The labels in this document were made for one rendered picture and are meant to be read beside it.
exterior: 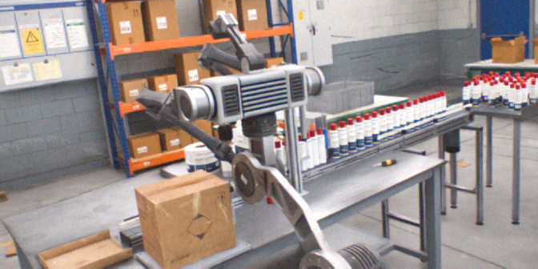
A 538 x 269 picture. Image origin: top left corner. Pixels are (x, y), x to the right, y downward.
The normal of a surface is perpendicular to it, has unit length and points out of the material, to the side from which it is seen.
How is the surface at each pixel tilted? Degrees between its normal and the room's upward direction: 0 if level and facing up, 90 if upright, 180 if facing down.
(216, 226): 90
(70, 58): 90
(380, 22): 90
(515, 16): 90
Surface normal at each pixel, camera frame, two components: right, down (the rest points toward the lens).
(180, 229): 0.55, 0.12
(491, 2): -0.82, 0.20
